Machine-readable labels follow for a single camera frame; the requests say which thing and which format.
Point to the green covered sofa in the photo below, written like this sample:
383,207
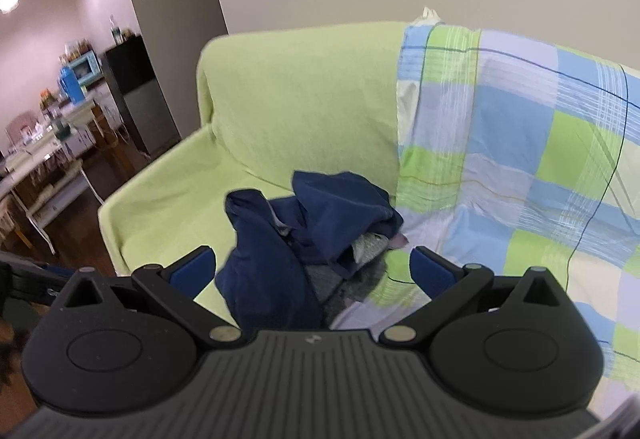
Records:
300,94

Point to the dining table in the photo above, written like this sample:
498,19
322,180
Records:
35,159

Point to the pink chair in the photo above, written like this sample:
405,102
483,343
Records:
22,126

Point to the white kitchen cabinet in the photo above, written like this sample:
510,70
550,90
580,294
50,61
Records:
102,109

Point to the teal microwave oven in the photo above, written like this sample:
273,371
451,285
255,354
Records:
84,68

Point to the bottles on refrigerator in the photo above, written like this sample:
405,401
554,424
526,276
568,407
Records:
120,33

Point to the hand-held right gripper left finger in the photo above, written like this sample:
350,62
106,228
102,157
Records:
192,271

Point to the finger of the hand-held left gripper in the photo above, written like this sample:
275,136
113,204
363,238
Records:
35,282

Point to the navy blue pants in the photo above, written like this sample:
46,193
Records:
260,279

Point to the grey knit garment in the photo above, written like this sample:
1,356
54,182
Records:
367,269

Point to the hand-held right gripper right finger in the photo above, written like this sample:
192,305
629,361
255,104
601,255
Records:
430,271

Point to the checked blue green blanket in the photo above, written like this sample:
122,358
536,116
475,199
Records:
515,119

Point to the blue thermos jug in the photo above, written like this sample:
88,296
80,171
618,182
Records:
71,84

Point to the black refrigerator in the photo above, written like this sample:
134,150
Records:
135,74

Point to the cream cloth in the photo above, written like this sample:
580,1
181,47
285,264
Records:
430,16

